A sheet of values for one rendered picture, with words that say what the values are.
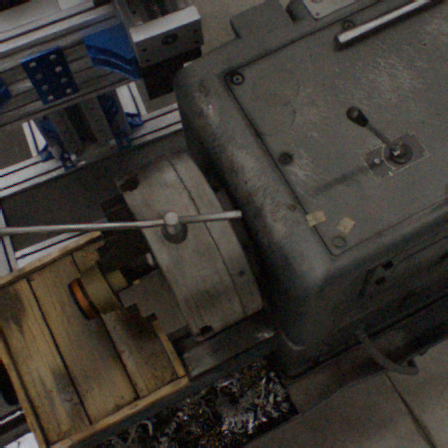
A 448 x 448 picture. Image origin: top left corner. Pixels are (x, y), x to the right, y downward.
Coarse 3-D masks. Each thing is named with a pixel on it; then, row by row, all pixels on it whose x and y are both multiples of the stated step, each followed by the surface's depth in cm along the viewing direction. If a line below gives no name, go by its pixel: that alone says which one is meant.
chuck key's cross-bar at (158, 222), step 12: (180, 216) 106; (192, 216) 106; (204, 216) 106; (216, 216) 106; (228, 216) 106; (240, 216) 106; (0, 228) 100; (12, 228) 101; (24, 228) 101; (36, 228) 101; (48, 228) 102; (60, 228) 102; (72, 228) 103; (84, 228) 103; (96, 228) 104; (108, 228) 104; (120, 228) 105; (132, 228) 105
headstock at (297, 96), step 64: (384, 0) 123; (192, 64) 121; (256, 64) 120; (320, 64) 119; (384, 64) 118; (192, 128) 125; (256, 128) 115; (320, 128) 115; (384, 128) 114; (256, 192) 113; (320, 192) 111; (384, 192) 110; (320, 256) 107; (384, 256) 109; (320, 320) 125
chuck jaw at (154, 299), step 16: (160, 272) 124; (128, 288) 123; (144, 288) 123; (160, 288) 123; (128, 304) 122; (144, 304) 122; (160, 304) 122; (176, 304) 121; (160, 320) 120; (176, 320) 120; (176, 336) 122
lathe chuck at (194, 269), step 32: (160, 160) 121; (128, 192) 117; (160, 192) 115; (192, 224) 113; (160, 256) 112; (192, 256) 112; (192, 288) 113; (224, 288) 115; (192, 320) 116; (224, 320) 120
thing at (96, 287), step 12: (96, 264) 124; (84, 276) 124; (96, 276) 123; (108, 276) 124; (120, 276) 123; (72, 288) 123; (84, 288) 123; (96, 288) 122; (108, 288) 122; (120, 288) 124; (84, 300) 122; (96, 300) 122; (108, 300) 123; (120, 300) 125; (84, 312) 123; (96, 312) 124; (108, 312) 125
